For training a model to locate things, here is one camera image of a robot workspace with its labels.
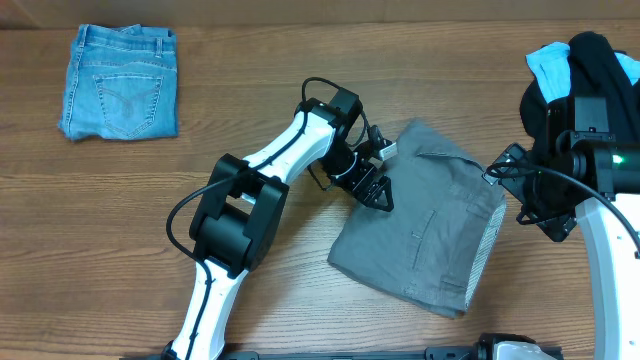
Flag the grey shorts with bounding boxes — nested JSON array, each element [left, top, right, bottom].
[[328, 119, 507, 318]]

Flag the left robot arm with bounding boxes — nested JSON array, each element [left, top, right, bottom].
[[160, 88, 397, 360]]

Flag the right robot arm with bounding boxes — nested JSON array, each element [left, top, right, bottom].
[[483, 96, 639, 359]]

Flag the black garment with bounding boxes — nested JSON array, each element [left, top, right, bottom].
[[519, 31, 639, 154]]

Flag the light blue garment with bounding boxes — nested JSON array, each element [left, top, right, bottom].
[[524, 41, 640, 105]]

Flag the folded blue denim jeans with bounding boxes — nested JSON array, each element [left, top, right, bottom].
[[58, 24, 179, 141]]

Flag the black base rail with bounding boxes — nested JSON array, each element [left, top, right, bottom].
[[119, 332, 566, 360]]

